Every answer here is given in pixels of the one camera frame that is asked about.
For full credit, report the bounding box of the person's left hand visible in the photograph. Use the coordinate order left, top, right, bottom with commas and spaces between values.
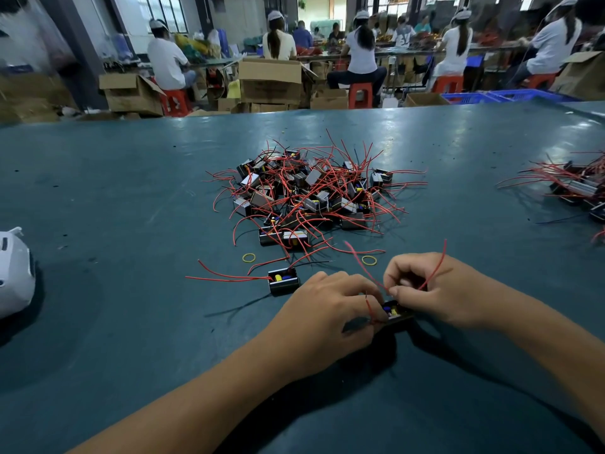
260, 270, 389, 384

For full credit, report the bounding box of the person's right hand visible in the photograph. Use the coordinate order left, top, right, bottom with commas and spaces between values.
383, 251, 531, 332

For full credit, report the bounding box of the single black electronic component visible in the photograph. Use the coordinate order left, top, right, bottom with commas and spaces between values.
345, 239, 450, 327
184, 260, 313, 297

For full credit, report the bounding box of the central pile of wired modules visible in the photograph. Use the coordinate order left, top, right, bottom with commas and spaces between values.
210, 132, 429, 256

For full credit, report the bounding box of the person's left forearm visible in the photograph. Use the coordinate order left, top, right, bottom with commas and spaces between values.
68, 343, 306, 454

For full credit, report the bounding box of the person's right forearm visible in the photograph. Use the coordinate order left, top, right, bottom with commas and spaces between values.
492, 296, 605, 445

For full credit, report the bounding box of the shallow cardboard box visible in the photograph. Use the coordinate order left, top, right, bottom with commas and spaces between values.
405, 92, 453, 108

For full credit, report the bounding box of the blue plastic crate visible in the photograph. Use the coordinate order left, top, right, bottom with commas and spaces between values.
487, 88, 578, 103
441, 91, 502, 105

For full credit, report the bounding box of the red plastic stool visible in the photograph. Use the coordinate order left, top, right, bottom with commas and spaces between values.
432, 75, 465, 95
348, 83, 374, 110
522, 73, 559, 91
163, 90, 192, 117

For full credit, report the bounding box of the low cardboard box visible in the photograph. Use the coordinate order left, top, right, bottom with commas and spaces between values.
310, 88, 351, 112

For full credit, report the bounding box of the large closed cardboard box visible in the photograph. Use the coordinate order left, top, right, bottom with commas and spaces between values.
238, 59, 306, 105

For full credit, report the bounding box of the tilted cardboard box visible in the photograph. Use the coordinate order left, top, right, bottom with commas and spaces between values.
551, 52, 605, 100

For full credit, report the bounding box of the open cardboard box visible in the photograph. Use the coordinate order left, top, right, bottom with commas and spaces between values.
99, 73, 166, 116

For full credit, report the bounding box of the white plastic shell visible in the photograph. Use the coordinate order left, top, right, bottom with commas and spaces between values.
0, 228, 37, 320

